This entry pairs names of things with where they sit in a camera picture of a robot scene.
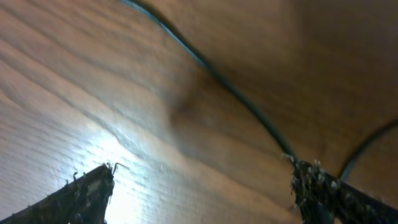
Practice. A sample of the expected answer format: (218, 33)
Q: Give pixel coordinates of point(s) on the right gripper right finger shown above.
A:
(322, 198)

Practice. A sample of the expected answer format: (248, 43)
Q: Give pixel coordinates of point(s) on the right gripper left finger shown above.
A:
(82, 201)

